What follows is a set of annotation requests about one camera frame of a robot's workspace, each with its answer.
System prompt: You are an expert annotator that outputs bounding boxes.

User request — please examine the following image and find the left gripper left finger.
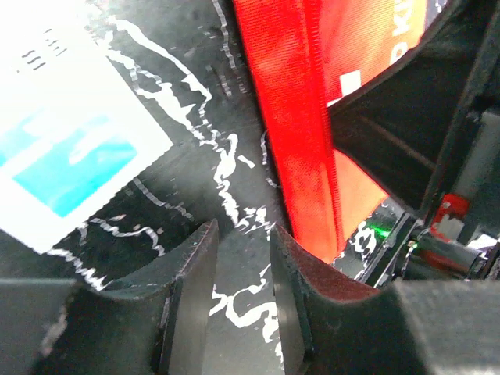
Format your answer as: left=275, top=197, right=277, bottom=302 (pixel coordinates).
left=1, top=220, right=219, bottom=374

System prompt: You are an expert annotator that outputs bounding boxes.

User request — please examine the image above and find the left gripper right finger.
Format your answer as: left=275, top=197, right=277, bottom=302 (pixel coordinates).
left=270, top=227, right=499, bottom=374

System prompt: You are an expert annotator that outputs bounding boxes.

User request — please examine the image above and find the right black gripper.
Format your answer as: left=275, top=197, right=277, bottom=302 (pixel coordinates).
left=330, top=1, right=499, bottom=281

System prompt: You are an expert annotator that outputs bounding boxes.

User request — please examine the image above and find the red first aid pouch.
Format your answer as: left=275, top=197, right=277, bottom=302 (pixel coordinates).
left=234, top=1, right=432, bottom=263

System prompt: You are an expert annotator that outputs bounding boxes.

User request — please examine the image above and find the medical gauze packet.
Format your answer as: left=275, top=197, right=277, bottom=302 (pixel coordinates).
left=1, top=1, right=172, bottom=253

